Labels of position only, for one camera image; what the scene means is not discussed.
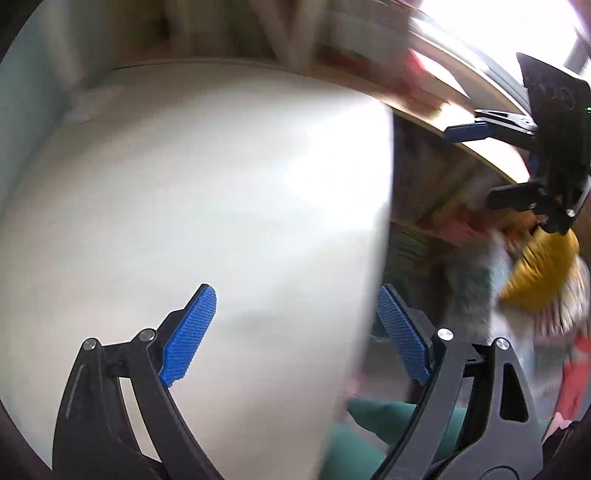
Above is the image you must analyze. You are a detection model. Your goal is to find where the yellow plush toy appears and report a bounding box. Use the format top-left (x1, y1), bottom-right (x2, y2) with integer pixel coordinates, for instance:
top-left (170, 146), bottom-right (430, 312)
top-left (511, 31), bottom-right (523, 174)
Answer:
top-left (499, 228), bottom-right (580, 312)

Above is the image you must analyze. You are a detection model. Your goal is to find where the wooden bookshelf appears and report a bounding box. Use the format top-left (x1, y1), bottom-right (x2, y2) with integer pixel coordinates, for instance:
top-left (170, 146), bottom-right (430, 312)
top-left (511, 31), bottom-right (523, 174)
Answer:
top-left (248, 1), bottom-right (530, 295)

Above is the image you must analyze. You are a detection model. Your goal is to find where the green cushion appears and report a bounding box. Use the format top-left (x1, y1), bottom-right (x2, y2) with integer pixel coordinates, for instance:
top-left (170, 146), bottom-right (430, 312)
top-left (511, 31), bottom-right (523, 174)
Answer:
top-left (317, 397), bottom-right (551, 480)

